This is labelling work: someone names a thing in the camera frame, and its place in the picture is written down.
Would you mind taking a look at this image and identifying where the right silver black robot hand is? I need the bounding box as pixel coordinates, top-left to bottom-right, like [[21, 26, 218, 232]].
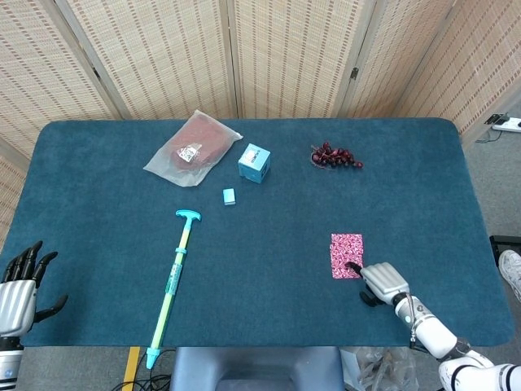
[[345, 262, 410, 306]]

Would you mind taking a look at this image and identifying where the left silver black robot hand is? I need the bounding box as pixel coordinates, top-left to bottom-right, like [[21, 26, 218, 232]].
[[0, 239, 69, 339]]

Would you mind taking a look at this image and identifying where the pink patterned rectangular block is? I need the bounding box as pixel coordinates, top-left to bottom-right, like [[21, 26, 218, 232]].
[[330, 232, 364, 280]]

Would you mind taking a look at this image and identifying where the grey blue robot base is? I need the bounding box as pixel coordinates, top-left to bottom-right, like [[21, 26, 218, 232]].
[[169, 346, 345, 391]]

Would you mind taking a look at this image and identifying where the clear crumpled plastic bag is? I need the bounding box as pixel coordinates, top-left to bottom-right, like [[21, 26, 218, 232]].
[[339, 346, 420, 391]]

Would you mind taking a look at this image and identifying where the black floor box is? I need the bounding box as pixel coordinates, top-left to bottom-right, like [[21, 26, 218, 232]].
[[489, 235, 521, 256]]

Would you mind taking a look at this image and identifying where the blue table cloth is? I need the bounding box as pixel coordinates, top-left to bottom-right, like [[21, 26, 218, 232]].
[[0, 117, 516, 349]]

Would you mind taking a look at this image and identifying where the white sneaker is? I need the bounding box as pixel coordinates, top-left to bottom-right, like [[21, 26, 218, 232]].
[[498, 249, 521, 302]]

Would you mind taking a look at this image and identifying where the yellow floor tape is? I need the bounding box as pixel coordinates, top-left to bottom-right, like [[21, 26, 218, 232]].
[[121, 346, 142, 391]]

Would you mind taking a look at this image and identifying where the dark red grape bunch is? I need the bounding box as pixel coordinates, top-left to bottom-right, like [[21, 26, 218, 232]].
[[310, 141, 365, 172]]

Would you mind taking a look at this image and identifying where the green blue water pump toy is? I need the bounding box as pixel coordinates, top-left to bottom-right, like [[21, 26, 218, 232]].
[[145, 209, 203, 370]]

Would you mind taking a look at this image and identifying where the light blue cardboard box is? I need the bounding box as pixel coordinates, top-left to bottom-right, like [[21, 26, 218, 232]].
[[237, 143, 272, 184]]

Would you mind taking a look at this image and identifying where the white power strip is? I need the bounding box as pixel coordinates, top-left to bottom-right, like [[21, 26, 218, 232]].
[[491, 116, 521, 132]]

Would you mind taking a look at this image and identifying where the plastic bag with red cloth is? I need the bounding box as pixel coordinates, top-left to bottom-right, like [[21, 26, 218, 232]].
[[142, 109, 244, 188]]

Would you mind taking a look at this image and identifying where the woven bamboo folding screen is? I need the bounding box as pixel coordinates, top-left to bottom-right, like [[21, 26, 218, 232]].
[[0, 0, 521, 252]]

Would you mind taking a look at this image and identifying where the black cable bundle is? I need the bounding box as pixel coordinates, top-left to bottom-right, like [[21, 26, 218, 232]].
[[112, 349, 176, 391]]

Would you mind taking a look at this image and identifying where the black floor cable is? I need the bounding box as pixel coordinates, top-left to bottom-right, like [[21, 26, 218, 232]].
[[475, 130, 506, 144]]

